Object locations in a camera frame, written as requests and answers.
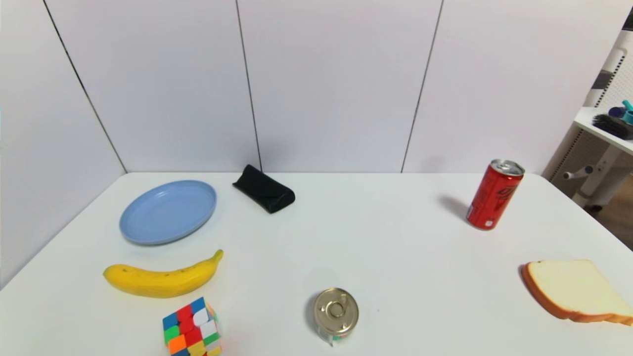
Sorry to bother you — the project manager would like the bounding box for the red soda can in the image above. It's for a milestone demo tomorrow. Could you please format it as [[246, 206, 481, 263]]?
[[466, 159, 525, 231]]

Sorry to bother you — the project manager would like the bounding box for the black bristle brush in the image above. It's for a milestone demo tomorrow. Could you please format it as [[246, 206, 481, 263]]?
[[592, 114, 633, 140]]

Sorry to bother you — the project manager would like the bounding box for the grey desk crank handle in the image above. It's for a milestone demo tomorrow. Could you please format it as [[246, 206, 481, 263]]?
[[563, 165, 594, 181]]

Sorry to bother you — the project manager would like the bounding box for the small gold-lid tin can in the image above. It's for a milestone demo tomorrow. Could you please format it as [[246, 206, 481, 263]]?
[[314, 288, 360, 347]]

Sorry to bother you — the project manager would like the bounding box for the black glasses case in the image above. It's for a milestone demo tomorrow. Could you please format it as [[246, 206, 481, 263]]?
[[232, 165, 296, 214]]

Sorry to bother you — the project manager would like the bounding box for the white bread slice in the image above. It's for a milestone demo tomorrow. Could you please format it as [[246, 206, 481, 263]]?
[[520, 260, 633, 326]]

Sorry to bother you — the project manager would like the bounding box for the white side shelf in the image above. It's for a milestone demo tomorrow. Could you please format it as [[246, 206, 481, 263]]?
[[569, 106, 633, 211]]

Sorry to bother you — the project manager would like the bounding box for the white pegboard panel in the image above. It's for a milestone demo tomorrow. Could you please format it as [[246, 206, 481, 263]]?
[[586, 30, 633, 110]]

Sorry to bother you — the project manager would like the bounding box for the yellow banana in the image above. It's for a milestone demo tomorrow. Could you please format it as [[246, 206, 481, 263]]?
[[103, 249, 224, 299]]

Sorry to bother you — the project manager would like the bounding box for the multicolour puzzle cube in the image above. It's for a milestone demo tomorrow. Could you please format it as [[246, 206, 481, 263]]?
[[163, 297, 222, 356]]

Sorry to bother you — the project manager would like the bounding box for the blue plate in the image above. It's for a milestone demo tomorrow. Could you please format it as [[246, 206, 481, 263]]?
[[119, 180, 217, 246]]

